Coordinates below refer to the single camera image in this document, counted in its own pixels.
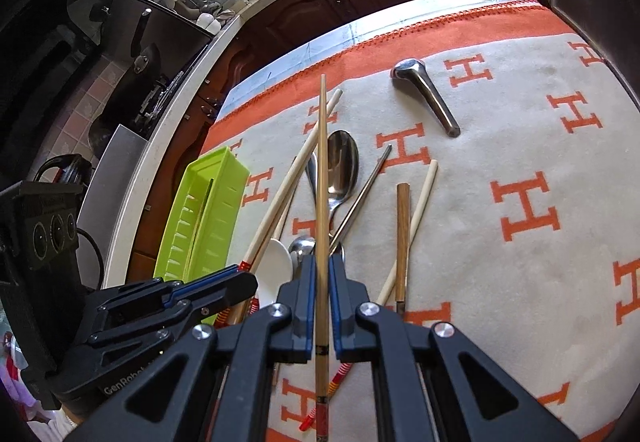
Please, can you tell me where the white ceramic soup spoon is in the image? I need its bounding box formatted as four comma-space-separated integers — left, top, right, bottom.
256, 239, 293, 308

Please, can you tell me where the bamboo chopstick with red band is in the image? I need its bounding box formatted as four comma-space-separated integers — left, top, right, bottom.
314, 74, 330, 442

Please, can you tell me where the wooden handled steel spoon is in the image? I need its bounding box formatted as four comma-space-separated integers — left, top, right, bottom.
395, 182, 410, 317

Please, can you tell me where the pale chopstick red striped end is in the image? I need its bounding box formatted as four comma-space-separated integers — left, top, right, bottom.
221, 88, 343, 324

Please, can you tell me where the green plastic utensil tray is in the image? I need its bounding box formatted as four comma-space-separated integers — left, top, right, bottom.
153, 147, 250, 283

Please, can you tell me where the small steel spoon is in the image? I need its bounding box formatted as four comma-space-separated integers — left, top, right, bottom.
288, 235, 316, 277

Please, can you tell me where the pale cream chopstick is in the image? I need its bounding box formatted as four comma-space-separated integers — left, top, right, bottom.
298, 159, 438, 432

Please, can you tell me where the large steel tablespoon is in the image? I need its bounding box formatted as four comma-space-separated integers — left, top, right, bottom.
328, 129, 359, 237

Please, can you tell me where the steel chopstick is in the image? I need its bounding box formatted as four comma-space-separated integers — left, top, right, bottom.
329, 145, 393, 255

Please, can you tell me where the orange and cream blanket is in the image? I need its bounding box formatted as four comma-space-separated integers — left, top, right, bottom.
204, 0, 639, 441

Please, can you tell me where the black stove range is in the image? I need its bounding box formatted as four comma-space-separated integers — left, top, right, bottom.
88, 0, 213, 157

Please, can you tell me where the steel soup spoon curved handle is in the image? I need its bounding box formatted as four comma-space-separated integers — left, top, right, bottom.
390, 58, 461, 138

